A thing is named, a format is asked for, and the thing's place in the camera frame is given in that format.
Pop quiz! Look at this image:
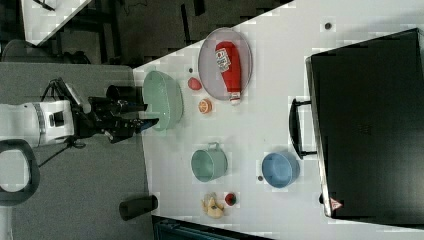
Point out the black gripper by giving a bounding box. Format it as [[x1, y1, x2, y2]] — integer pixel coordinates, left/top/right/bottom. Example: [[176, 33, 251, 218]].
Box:
[[72, 97, 159, 143]]

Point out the red ketchup bottle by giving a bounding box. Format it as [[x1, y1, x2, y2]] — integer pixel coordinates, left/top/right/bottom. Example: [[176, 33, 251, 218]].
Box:
[[215, 41, 241, 105]]

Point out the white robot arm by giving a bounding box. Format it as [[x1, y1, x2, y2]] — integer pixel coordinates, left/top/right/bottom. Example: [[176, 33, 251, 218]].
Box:
[[1, 100, 159, 207]]

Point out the grey oval plate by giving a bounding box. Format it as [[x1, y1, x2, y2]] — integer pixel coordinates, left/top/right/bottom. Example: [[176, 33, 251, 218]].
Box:
[[198, 28, 253, 101]]

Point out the black pot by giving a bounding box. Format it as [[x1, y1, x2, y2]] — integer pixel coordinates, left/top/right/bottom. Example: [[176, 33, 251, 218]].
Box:
[[106, 85, 144, 105]]

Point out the green perforated colander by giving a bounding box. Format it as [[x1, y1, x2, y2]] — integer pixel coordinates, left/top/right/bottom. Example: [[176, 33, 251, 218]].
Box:
[[143, 71, 183, 131]]

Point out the red toy strawberry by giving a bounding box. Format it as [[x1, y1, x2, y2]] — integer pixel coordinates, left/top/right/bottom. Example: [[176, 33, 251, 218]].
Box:
[[188, 77, 202, 91]]

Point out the orange slice toy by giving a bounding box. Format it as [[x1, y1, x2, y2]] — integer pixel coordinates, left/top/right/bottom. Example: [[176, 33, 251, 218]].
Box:
[[198, 99, 213, 114]]

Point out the black cylinder table corner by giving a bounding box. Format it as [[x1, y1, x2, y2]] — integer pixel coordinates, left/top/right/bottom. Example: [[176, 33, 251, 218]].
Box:
[[119, 195, 159, 221]]

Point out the peeled toy banana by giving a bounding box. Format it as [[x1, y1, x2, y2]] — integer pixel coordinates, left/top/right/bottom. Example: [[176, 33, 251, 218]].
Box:
[[201, 192, 224, 219]]

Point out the small red toy fruit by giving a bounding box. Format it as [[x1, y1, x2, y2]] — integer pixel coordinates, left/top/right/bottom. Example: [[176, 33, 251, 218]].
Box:
[[225, 193, 237, 206]]

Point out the blue bowl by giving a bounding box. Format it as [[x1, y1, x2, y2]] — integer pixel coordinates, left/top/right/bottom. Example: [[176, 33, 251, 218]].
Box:
[[261, 152, 300, 188]]

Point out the black toaster oven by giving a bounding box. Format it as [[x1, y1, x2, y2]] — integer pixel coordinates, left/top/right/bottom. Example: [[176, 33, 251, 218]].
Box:
[[305, 28, 424, 229]]

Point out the green cup with handle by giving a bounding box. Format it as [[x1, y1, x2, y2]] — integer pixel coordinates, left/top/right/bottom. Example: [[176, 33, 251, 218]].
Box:
[[191, 142, 228, 182]]

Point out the blue metal rail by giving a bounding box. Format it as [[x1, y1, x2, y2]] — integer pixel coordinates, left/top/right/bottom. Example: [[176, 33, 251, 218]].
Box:
[[152, 216, 271, 240]]

